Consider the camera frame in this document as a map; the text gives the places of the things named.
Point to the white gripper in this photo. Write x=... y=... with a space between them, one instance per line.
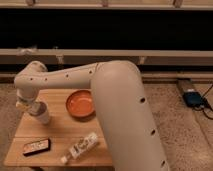
x=28 y=105

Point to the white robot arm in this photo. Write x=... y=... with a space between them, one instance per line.
x=121 y=106

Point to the black snack box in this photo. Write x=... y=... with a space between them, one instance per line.
x=36 y=147

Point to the orange bowl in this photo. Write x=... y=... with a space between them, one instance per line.
x=79 y=104

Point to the wooden table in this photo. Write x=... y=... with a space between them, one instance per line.
x=63 y=131

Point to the clear plastic bottle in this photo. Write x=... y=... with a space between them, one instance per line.
x=79 y=148

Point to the blue power box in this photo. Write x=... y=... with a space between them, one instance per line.
x=193 y=98

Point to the grey wall rail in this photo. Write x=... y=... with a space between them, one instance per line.
x=78 y=57

